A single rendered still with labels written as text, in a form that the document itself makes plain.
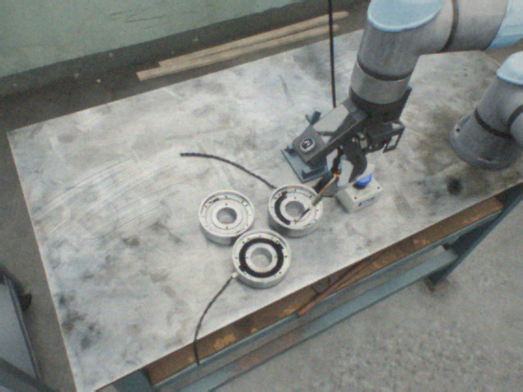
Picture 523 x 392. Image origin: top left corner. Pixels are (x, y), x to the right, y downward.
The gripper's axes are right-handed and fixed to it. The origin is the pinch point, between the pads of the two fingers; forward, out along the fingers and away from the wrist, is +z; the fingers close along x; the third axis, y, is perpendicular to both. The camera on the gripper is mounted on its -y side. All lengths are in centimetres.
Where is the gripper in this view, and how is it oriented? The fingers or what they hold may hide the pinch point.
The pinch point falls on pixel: (334, 179)
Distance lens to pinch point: 77.1
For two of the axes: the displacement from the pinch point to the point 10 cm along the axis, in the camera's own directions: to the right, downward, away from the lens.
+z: -0.5, 5.7, 8.2
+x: -4.3, -7.5, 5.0
